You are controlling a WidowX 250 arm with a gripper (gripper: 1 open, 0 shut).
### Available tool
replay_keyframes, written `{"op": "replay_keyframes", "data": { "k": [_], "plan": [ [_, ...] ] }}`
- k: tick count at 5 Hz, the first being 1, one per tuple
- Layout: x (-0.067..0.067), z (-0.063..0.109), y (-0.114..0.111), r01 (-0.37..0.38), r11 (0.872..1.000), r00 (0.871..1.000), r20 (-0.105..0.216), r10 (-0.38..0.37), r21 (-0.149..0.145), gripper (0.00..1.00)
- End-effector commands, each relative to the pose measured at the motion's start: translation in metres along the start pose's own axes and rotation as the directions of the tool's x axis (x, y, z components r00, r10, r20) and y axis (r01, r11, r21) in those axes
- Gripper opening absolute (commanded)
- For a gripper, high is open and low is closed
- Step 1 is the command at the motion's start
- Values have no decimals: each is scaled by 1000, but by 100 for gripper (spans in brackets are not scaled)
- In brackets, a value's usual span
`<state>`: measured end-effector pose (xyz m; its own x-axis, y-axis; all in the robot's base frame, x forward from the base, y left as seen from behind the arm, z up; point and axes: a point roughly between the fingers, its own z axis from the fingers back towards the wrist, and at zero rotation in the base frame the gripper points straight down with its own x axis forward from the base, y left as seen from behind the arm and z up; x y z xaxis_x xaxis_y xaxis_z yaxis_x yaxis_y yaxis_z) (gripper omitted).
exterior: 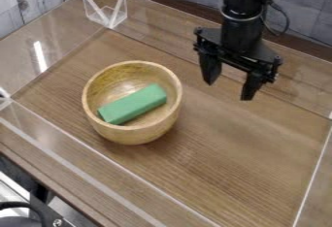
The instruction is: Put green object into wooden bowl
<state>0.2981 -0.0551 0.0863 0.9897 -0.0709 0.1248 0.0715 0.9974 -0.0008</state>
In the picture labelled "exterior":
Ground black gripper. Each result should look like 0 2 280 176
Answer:
193 16 281 101

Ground green rectangular block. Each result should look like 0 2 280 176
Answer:
97 83 167 125

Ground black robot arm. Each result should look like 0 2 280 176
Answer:
193 0 282 101

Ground wooden bowl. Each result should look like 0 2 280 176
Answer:
81 60 183 146

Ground clear acrylic tray walls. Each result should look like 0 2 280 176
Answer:
0 0 332 227

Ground clear acrylic corner bracket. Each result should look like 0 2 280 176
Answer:
83 0 127 29

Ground black metal table bracket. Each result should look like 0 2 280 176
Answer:
28 194 93 227

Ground black cable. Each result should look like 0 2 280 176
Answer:
0 199 44 227

